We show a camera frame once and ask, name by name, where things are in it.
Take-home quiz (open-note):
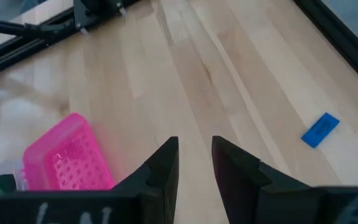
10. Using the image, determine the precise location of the blue eraser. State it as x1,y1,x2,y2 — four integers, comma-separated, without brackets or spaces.
301,112,341,149

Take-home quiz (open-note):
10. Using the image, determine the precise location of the pink-lidded clear pencil box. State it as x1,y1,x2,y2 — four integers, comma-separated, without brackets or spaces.
0,112,116,200

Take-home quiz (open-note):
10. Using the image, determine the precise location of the black aluminium table frame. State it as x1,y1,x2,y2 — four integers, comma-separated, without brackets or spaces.
0,0,358,156

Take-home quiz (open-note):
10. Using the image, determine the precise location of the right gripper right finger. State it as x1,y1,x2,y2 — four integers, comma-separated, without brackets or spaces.
211,135,358,224

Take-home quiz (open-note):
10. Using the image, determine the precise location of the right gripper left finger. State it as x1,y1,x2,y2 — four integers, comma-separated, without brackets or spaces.
0,136,180,224

